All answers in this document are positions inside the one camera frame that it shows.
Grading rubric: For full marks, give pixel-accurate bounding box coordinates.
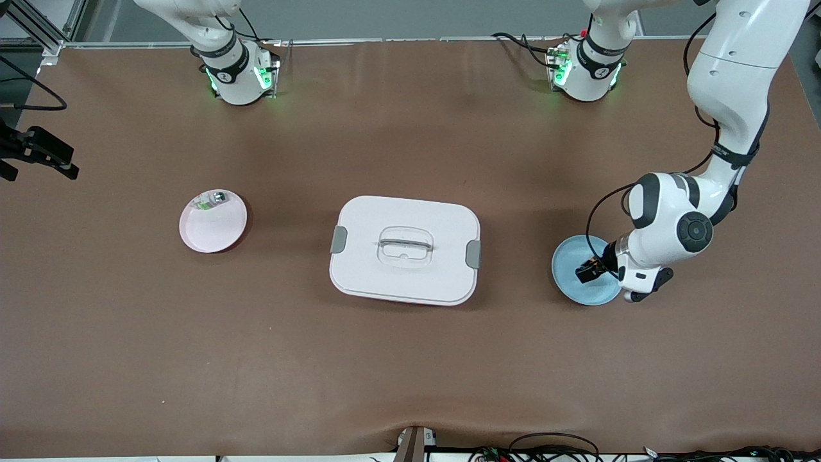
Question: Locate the light blue round plate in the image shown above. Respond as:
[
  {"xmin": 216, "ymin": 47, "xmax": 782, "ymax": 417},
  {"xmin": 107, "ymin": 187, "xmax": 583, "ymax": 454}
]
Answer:
[{"xmin": 552, "ymin": 234, "xmax": 624, "ymax": 307}]

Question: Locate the pink round plate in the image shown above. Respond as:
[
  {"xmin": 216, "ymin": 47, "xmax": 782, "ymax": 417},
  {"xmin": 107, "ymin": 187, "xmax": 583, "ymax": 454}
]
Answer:
[{"xmin": 179, "ymin": 189, "xmax": 248, "ymax": 254}]

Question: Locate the white lidded storage box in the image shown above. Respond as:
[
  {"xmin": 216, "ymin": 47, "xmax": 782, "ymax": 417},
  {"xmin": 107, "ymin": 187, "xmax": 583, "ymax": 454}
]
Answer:
[{"xmin": 329, "ymin": 195, "xmax": 482, "ymax": 307}]

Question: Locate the brown table mat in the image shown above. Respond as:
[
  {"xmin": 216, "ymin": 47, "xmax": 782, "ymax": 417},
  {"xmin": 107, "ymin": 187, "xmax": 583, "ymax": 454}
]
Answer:
[{"xmin": 0, "ymin": 38, "xmax": 821, "ymax": 458}]

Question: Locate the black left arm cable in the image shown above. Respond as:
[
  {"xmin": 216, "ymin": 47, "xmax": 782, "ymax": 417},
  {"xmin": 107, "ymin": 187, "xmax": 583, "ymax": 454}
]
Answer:
[{"xmin": 585, "ymin": 13, "xmax": 772, "ymax": 259}]

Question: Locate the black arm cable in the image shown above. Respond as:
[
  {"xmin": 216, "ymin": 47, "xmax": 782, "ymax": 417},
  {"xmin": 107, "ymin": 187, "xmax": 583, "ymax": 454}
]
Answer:
[
  {"xmin": 0, "ymin": 55, "xmax": 69, "ymax": 112},
  {"xmin": 585, "ymin": 13, "xmax": 772, "ymax": 259}
]

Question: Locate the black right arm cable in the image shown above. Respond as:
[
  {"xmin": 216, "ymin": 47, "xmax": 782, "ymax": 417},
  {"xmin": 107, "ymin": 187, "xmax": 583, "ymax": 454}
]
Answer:
[{"xmin": 0, "ymin": 55, "xmax": 69, "ymax": 112}]

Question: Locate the aluminium frame profile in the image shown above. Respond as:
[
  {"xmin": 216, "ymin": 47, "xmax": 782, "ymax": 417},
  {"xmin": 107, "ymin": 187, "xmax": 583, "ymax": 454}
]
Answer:
[{"xmin": 0, "ymin": 0, "xmax": 89, "ymax": 57}]

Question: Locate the black looped cable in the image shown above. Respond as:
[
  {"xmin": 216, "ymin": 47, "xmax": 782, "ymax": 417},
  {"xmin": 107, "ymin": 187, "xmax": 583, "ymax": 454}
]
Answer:
[{"xmin": 507, "ymin": 432, "xmax": 602, "ymax": 462}]

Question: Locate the small clear green switch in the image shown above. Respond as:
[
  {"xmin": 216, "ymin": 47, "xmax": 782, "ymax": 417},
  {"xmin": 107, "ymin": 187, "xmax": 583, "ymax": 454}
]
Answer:
[{"xmin": 194, "ymin": 190, "xmax": 229, "ymax": 213}]

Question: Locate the clear box lid handle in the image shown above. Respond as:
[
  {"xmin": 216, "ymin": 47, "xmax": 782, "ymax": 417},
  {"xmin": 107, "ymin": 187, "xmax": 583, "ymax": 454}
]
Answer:
[{"xmin": 377, "ymin": 225, "xmax": 435, "ymax": 268}]

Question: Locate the black cable bundle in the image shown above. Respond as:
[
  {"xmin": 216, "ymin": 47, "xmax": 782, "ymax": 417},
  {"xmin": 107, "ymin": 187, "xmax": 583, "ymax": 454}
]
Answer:
[{"xmin": 641, "ymin": 445, "xmax": 821, "ymax": 462}]

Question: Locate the black base power cable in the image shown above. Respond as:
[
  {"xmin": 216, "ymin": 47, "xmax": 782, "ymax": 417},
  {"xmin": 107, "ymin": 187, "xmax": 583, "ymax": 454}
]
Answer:
[
  {"xmin": 491, "ymin": 31, "xmax": 559, "ymax": 69},
  {"xmin": 217, "ymin": 6, "xmax": 283, "ymax": 47}
]

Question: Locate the grey metal camera bracket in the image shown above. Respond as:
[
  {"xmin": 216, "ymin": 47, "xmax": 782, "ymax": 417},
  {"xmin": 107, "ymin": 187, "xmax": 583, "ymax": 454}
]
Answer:
[{"xmin": 394, "ymin": 425, "xmax": 438, "ymax": 462}]

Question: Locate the silver table edge rail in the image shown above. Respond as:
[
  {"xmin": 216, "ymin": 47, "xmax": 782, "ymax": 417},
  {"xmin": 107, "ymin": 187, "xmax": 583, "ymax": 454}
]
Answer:
[{"xmin": 61, "ymin": 36, "xmax": 706, "ymax": 49}]

